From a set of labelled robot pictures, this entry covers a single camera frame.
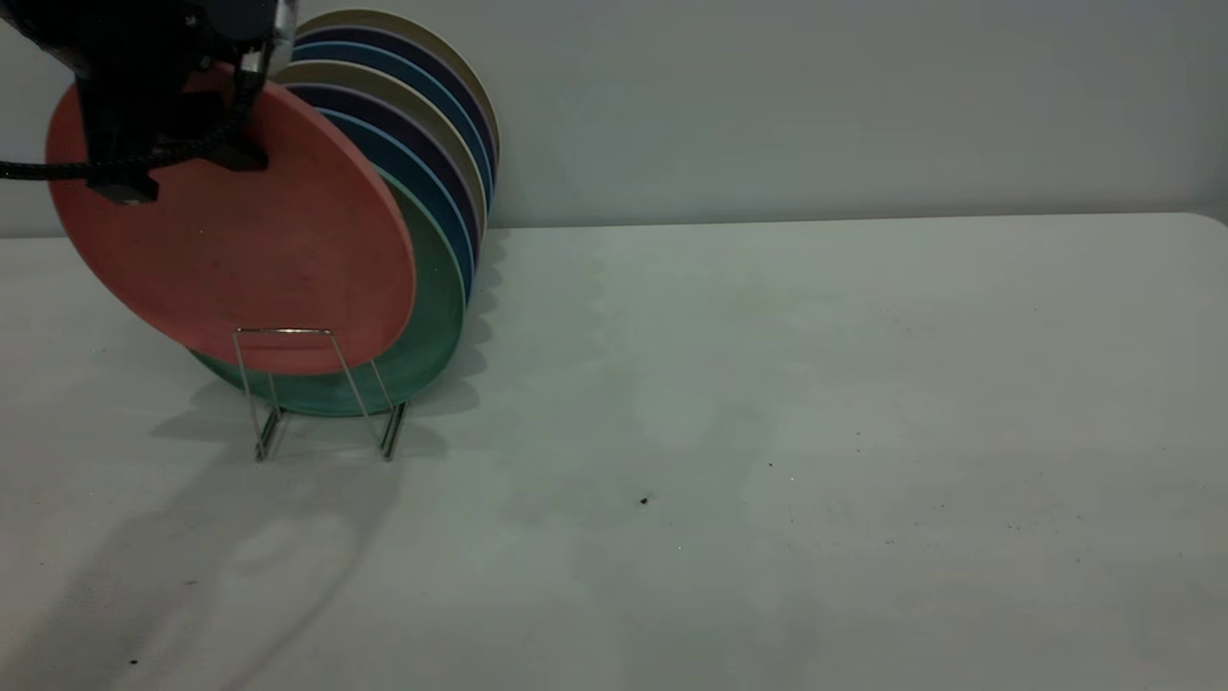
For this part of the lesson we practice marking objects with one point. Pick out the pink round plate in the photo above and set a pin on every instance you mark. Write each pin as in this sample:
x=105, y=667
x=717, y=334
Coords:
x=269, y=259

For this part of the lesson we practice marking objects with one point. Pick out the beige round plate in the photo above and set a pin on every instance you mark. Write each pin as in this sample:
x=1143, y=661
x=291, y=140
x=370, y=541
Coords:
x=384, y=20
x=384, y=79

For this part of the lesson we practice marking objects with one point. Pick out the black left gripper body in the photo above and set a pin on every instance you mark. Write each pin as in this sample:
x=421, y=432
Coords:
x=153, y=106

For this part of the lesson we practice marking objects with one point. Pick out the dark purple round plate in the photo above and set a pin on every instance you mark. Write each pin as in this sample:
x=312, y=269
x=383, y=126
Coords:
x=384, y=35
x=384, y=107

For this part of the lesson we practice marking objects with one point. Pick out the green round plate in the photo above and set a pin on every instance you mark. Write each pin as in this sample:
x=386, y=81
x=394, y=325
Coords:
x=434, y=326

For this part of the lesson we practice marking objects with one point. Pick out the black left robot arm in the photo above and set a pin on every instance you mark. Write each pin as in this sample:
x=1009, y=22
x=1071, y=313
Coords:
x=144, y=19

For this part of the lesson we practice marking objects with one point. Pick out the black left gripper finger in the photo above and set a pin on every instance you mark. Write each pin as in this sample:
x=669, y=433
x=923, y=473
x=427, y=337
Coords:
x=240, y=156

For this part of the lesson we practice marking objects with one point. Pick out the blue round plate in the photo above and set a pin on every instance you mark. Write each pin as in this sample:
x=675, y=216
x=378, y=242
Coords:
x=384, y=56
x=384, y=144

